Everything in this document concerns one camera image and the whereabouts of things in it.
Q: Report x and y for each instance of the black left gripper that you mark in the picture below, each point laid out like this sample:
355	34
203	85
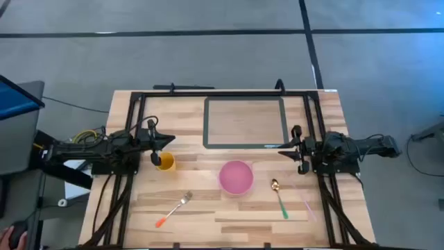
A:
154	152

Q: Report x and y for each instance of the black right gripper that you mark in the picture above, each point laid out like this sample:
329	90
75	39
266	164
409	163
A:
304	152

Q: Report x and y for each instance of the yellow plastic cup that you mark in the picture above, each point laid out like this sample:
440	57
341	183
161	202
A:
168	162

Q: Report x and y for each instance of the pink translucent straw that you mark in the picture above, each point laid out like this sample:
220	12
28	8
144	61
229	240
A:
308	207

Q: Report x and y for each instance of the pink plastic bowl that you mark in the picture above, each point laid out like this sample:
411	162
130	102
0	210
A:
236	177

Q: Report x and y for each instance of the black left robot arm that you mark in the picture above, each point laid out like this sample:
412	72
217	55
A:
86	151

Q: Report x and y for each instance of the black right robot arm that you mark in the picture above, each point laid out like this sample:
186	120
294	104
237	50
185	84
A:
364	146

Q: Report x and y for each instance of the translucent mat with dark border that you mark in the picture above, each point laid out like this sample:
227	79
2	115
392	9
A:
243	121

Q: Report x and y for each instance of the black flat bar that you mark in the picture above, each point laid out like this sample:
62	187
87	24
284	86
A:
184	87

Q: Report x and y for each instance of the white tape roll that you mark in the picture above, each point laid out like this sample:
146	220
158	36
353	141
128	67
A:
62	202

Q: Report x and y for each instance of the grey chair base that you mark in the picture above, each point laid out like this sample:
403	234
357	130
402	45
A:
431	132

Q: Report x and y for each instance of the blue computer screen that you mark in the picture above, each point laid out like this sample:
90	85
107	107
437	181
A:
14	100

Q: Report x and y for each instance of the black computer mouse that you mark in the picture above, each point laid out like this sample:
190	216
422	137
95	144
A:
18	232

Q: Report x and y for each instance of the person's hand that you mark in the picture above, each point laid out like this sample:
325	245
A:
3	237

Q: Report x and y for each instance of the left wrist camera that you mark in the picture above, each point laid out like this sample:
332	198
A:
151	126

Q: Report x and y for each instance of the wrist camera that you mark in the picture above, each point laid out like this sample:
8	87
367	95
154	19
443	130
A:
151	126
297	132

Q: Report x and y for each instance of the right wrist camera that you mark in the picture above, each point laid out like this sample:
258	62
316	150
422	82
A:
297	132

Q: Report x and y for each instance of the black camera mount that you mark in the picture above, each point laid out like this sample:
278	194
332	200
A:
280	87

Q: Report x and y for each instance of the black aluminium table frame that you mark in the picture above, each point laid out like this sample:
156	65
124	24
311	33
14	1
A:
222	93

